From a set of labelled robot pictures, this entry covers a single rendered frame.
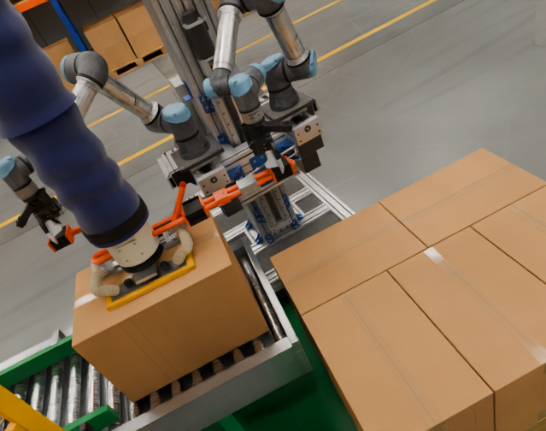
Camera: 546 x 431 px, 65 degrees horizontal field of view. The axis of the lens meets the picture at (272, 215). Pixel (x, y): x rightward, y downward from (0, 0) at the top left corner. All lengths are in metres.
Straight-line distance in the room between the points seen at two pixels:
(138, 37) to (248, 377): 7.52
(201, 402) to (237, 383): 0.15
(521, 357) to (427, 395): 0.31
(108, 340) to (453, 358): 1.16
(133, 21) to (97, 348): 7.39
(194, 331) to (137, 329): 0.20
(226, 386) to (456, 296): 0.90
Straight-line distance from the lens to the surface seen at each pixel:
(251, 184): 1.54
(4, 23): 1.31
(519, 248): 1.87
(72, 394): 2.13
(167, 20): 2.07
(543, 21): 4.56
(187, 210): 1.57
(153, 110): 2.04
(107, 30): 8.56
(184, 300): 1.54
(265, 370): 1.69
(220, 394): 1.71
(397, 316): 1.68
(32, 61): 1.32
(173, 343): 1.68
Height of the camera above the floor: 1.91
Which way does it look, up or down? 37 degrees down
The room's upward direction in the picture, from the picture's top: 24 degrees counter-clockwise
